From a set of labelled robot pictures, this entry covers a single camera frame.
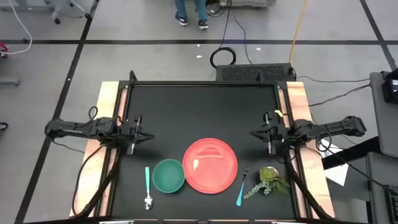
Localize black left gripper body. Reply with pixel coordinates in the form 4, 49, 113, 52
119, 114, 145, 156

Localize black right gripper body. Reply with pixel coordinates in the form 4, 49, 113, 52
262, 111, 295, 156

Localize spoon with teal handle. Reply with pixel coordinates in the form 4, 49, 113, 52
144, 166, 155, 211

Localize teal green ribbed bowl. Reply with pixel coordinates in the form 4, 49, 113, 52
152, 159, 186, 194

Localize artificial green succulent plant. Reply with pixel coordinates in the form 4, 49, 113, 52
243, 166, 292, 200

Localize round red plate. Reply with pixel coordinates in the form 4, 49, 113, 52
182, 138, 239, 195

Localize black perforated computer case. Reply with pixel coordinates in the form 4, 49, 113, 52
215, 63, 296, 83

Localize white paper sheet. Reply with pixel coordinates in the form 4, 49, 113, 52
318, 138, 349, 187

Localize black cart base bar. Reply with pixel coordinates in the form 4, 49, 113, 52
322, 136, 381, 170

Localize grey equipment cart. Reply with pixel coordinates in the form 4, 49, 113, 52
369, 70, 398, 158

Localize small black monitor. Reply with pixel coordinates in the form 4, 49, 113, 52
381, 68, 398, 105

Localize grey equipment cabinet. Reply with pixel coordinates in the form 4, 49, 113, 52
219, 0, 277, 9

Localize person's feet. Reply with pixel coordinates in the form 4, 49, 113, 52
174, 0, 210, 30

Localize grey desk foot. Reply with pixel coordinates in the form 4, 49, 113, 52
0, 76, 21, 87

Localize black keyboard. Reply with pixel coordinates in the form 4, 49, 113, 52
384, 185, 398, 224

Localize grey office chair base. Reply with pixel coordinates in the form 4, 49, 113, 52
43, 0, 86, 25

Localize black sleeved arm cable harness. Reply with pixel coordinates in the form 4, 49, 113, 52
281, 146, 333, 220
71, 143, 121, 218

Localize fork with blue handle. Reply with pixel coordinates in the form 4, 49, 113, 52
235, 164, 251, 207

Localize black floor cable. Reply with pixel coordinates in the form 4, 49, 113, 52
295, 75, 371, 84
231, 9, 253, 65
217, 0, 233, 49
308, 83, 371, 108

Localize black aluminium table frame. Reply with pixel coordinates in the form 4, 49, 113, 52
105, 70, 307, 223

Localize coiled black cable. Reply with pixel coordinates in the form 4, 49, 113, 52
210, 46, 237, 70

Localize yellow cable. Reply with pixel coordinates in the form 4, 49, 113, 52
288, 0, 309, 65

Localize white cable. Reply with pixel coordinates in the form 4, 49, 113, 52
6, 0, 34, 56

